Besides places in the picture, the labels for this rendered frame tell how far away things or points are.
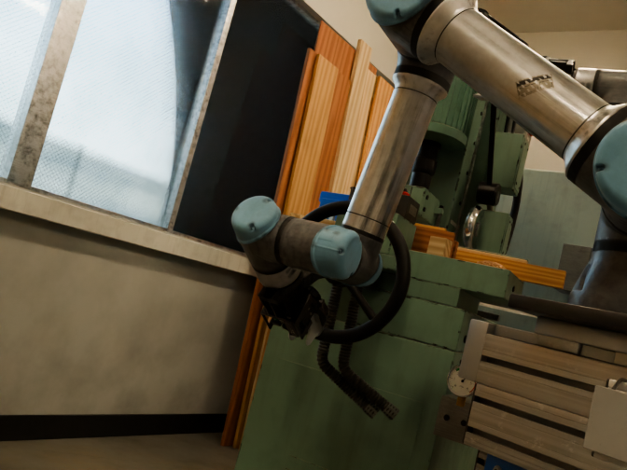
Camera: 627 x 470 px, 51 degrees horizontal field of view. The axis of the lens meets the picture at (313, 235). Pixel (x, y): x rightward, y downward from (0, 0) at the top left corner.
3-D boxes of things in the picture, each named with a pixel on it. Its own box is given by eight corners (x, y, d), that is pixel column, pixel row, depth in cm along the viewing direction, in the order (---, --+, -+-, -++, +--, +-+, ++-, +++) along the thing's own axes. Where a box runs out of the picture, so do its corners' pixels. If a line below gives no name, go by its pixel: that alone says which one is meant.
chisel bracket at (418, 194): (391, 216, 160) (398, 183, 160) (408, 228, 172) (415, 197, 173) (419, 221, 156) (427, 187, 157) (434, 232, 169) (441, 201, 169)
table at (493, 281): (238, 236, 152) (244, 211, 153) (296, 257, 179) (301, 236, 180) (497, 293, 125) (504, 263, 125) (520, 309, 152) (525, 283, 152)
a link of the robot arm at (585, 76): (594, 97, 144) (588, 110, 138) (573, 95, 146) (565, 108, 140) (599, 63, 140) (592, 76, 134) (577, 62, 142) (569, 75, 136)
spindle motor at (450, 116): (386, 127, 161) (415, 9, 164) (407, 149, 176) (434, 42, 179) (455, 135, 153) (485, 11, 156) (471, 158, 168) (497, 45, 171)
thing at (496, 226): (464, 251, 170) (474, 207, 172) (469, 255, 177) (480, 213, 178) (500, 258, 166) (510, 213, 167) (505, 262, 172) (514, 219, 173)
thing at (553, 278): (323, 239, 171) (327, 224, 171) (326, 240, 172) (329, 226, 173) (562, 288, 143) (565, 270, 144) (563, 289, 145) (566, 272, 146)
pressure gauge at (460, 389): (440, 401, 128) (450, 361, 129) (445, 400, 131) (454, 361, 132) (472, 411, 125) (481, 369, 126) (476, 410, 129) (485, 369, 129)
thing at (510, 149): (481, 184, 174) (494, 131, 175) (488, 192, 182) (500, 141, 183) (513, 188, 170) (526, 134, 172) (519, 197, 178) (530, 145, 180)
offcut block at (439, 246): (425, 254, 144) (430, 235, 144) (432, 256, 146) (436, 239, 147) (442, 256, 141) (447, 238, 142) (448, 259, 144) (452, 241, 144)
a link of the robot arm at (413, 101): (426, 21, 117) (327, 277, 115) (408, -10, 107) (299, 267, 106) (488, 32, 111) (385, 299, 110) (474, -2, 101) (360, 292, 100)
